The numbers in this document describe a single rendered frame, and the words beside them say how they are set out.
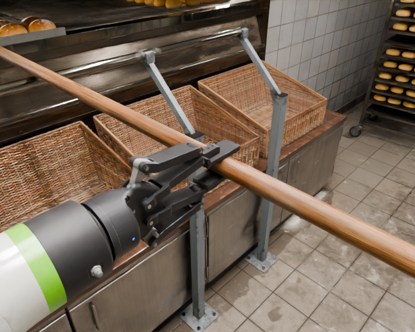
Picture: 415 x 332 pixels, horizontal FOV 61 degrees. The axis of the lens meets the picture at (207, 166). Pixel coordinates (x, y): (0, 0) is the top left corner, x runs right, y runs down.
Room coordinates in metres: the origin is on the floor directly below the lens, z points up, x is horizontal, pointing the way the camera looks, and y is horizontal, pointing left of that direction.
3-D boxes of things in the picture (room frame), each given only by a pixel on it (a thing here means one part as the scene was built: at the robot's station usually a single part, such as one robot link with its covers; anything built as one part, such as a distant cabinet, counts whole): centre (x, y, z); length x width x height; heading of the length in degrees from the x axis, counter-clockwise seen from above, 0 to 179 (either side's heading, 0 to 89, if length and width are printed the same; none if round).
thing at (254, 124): (1.80, -0.31, 0.72); 0.56 x 0.49 x 0.28; 135
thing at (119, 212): (0.32, 0.09, 1.20); 0.09 x 0.07 x 0.08; 136
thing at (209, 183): (0.43, -0.01, 1.18); 0.07 x 0.03 x 0.01; 136
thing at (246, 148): (1.37, 0.12, 0.72); 0.56 x 0.49 x 0.28; 134
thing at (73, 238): (0.27, 0.15, 1.20); 0.12 x 0.06 x 0.09; 46
